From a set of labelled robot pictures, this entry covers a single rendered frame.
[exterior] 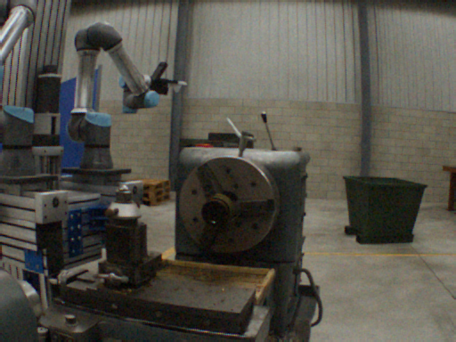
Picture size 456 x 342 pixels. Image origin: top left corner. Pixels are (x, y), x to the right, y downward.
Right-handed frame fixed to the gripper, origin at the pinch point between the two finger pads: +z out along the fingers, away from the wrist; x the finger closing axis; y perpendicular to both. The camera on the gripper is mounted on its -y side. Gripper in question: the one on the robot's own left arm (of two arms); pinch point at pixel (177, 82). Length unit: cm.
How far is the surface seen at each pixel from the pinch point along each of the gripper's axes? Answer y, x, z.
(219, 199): 35, 89, -57
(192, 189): 36, 72, -52
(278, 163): 25, 86, -27
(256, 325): 48, 131, -90
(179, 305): 45, 120, -101
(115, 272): 43, 106, -106
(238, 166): 26, 84, -46
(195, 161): 29, 60, -40
